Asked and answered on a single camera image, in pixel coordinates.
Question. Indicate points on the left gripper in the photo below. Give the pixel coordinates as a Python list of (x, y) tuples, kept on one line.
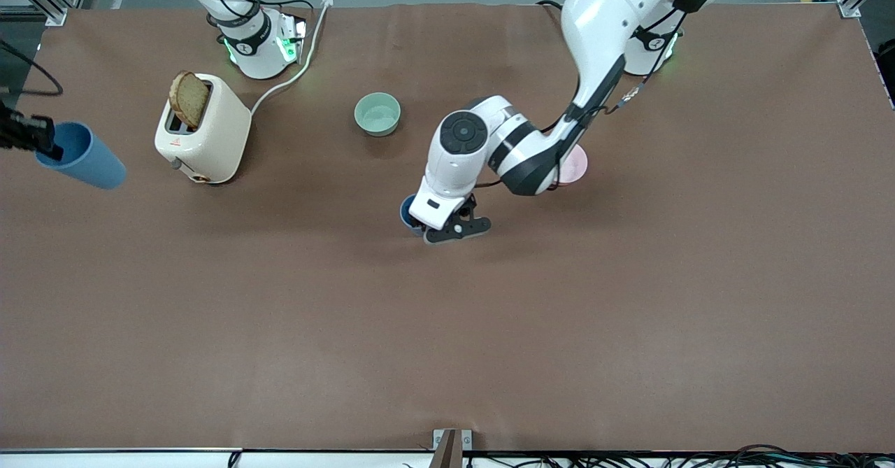
[(416, 222)]

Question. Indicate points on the blue plastic cup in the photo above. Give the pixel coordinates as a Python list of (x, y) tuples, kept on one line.
[(91, 164), (406, 210)]

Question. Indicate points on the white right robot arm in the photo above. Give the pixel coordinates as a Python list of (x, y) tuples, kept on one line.
[(255, 55)]

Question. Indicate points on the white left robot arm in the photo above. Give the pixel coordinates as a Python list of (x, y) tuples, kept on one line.
[(601, 13)]

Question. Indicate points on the brown table cover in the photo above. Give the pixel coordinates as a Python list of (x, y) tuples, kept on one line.
[(447, 328)]

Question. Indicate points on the mint green bowl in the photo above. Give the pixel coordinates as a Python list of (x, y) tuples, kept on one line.
[(377, 115)]

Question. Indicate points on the brown bread slice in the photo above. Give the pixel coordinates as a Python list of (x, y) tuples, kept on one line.
[(189, 98)]

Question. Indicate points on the pale pink bowl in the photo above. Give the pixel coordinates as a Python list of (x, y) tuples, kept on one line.
[(577, 167)]

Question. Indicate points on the cream white toaster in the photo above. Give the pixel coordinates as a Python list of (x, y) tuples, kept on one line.
[(217, 139)]

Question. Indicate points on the small electronics box green light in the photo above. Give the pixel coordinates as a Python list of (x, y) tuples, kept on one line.
[(292, 38)]

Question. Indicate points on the metal table bracket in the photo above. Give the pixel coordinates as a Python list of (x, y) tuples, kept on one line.
[(451, 447)]

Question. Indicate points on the white table edge rail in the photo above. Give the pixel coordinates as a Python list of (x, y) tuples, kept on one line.
[(105, 459)]

